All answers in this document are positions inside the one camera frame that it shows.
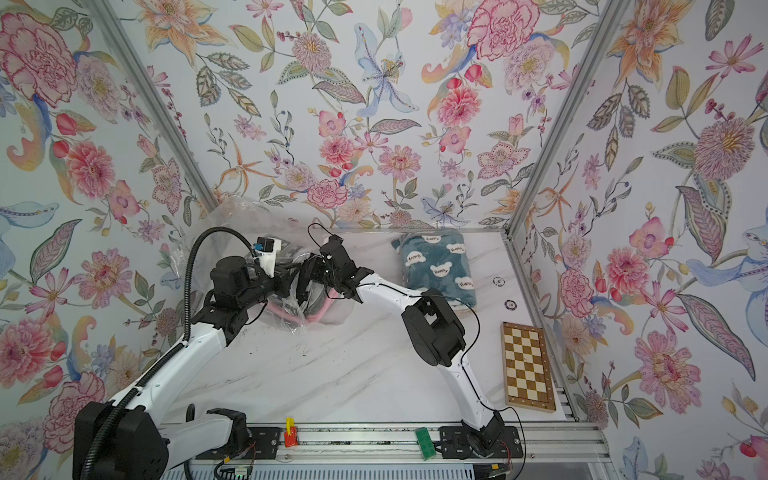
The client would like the clear plastic vacuum bag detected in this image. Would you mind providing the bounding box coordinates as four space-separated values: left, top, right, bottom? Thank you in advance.
167 194 361 334

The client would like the aluminium corner post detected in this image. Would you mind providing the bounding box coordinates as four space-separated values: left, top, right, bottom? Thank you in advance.
85 0 219 213
507 1 627 240

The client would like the green block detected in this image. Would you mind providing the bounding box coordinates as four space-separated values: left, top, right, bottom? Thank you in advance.
414 427 437 461

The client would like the pink folded blanket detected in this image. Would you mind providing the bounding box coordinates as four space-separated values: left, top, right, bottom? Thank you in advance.
266 298 334 325

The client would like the teal cloud pattern blanket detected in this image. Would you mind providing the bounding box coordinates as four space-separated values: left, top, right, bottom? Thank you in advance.
391 229 477 306

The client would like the aluminium front rail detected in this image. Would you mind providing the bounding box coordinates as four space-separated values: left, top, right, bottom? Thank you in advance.
95 421 610 466

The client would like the wooden chessboard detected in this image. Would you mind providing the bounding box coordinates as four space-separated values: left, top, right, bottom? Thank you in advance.
501 322 557 413

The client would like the left aluminium corner post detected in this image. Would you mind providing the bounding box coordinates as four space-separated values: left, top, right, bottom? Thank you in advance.
85 0 219 213

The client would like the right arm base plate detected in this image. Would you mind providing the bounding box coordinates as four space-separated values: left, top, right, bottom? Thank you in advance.
436 425 524 460

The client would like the left black corrugated cable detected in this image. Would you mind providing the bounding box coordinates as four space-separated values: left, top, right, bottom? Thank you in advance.
77 226 256 480

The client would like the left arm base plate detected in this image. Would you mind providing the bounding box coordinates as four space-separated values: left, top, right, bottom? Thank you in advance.
194 426 282 460

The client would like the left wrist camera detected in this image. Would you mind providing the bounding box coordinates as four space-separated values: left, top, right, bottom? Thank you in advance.
253 237 282 278

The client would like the black smiley knitted blanket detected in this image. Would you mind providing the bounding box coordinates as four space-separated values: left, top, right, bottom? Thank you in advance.
291 266 335 309

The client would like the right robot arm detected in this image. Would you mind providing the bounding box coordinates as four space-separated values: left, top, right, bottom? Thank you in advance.
296 235 505 456

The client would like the right aluminium corner post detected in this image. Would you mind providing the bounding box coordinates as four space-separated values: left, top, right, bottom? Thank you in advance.
507 1 627 240

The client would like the red yellow clamp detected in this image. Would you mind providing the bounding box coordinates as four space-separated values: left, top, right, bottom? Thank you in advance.
283 417 299 448

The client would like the beige knitted blanket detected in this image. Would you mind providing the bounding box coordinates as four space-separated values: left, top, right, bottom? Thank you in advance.
448 299 475 312

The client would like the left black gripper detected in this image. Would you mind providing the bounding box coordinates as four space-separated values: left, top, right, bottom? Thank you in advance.
236 263 303 311

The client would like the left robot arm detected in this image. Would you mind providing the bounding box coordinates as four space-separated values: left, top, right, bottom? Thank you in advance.
73 252 281 479

